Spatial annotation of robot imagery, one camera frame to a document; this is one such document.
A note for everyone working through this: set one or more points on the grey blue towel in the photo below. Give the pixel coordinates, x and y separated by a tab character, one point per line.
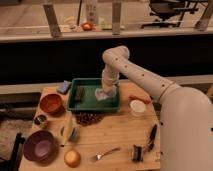
101	95

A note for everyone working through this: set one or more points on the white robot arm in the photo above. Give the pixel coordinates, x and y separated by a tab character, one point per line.
186	121

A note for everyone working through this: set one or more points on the dark block in tray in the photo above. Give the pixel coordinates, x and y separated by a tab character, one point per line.
79	93

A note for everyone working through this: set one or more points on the green plastic tray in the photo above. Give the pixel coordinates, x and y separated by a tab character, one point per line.
88	102

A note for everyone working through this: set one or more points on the white round lidded cup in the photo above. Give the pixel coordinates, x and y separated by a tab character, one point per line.
137	108

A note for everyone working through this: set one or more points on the bunch of dark grapes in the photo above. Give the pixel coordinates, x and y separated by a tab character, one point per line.
86	119

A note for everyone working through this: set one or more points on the blue sponge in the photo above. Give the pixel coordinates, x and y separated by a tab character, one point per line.
64	87

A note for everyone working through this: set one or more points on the orange carrot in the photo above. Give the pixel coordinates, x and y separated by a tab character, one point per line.
145	101

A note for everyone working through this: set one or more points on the yellow banana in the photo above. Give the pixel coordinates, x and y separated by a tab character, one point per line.
68	127

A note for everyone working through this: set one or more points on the orange bowl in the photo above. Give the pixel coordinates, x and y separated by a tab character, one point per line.
51	103

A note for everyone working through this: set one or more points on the red apple in background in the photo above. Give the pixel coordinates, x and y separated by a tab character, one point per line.
87	26

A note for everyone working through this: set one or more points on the metal spoon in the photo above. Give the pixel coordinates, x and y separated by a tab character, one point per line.
97	157

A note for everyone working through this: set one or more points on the black marker pen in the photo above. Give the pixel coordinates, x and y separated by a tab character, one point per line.
149	146

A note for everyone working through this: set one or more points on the small dark round tin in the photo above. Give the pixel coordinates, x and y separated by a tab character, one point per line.
40	119

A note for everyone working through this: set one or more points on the orange round fruit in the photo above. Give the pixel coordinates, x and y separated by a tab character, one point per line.
72	158

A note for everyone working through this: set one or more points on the purple bowl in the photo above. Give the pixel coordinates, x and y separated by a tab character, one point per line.
39	146

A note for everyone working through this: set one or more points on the black office chair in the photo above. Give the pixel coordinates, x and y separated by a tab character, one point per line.
170	12

